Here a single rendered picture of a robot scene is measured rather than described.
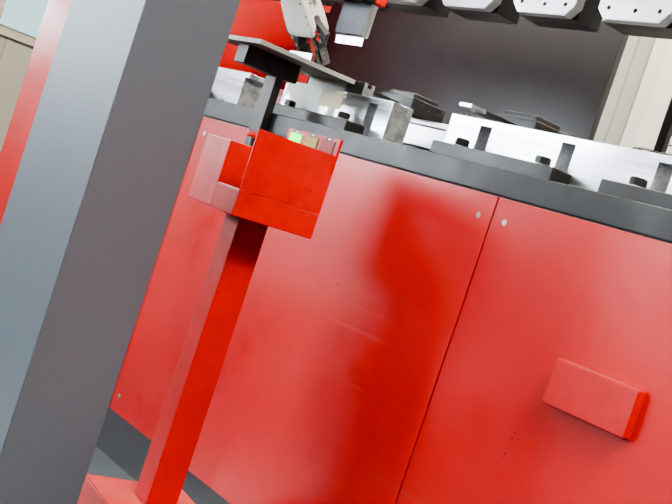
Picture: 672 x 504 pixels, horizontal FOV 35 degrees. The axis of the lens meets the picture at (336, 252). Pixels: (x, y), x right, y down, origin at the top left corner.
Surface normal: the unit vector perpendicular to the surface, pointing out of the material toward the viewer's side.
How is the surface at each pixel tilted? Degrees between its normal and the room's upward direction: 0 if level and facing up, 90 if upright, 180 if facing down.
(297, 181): 90
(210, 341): 90
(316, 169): 90
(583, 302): 90
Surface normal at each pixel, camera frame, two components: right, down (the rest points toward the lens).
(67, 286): 0.74, 0.27
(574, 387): -0.73, -0.22
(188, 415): 0.48, 0.20
